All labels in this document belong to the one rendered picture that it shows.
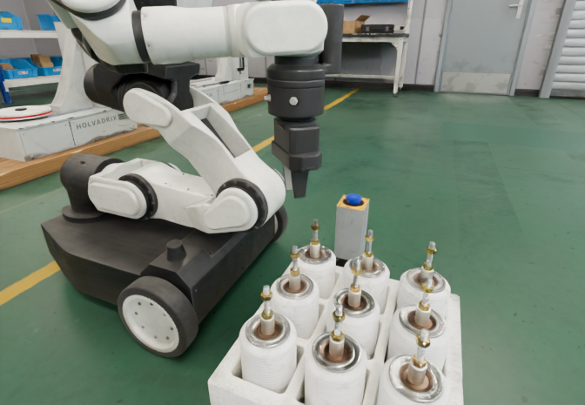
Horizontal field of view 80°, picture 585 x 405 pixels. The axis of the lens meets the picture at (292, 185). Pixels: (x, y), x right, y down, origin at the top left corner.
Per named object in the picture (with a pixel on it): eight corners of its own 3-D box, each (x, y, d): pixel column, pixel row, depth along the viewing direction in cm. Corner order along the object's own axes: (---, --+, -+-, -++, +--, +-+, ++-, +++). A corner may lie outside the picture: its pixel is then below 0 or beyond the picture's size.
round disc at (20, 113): (-22, 120, 200) (-25, 111, 197) (32, 111, 225) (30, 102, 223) (12, 124, 189) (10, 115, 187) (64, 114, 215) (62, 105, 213)
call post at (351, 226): (330, 303, 99) (335, 205, 87) (337, 288, 105) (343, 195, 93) (354, 310, 97) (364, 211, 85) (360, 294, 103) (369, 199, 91)
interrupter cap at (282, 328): (235, 335, 57) (235, 332, 57) (265, 308, 63) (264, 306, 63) (272, 357, 53) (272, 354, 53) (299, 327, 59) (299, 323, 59)
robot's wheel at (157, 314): (124, 343, 86) (108, 278, 79) (139, 328, 91) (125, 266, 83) (191, 370, 80) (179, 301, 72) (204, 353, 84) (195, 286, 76)
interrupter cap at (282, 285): (321, 286, 69) (321, 283, 68) (297, 307, 63) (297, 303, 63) (292, 271, 73) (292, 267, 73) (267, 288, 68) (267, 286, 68)
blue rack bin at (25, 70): (-19, 78, 420) (-25, 59, 411) (14, 75, 452) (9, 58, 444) (9, 79, 403) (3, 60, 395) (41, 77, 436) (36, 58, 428)
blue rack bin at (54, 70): (18, 75, 457) (13, 57, 449) (46, 72, 490) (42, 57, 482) (44, 76, 440) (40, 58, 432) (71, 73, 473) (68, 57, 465)
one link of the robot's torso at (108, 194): (91, 213, 104) (81, 172, 99) (141, 189, 121) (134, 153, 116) (144, 227, 97) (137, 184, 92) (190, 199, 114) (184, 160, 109)
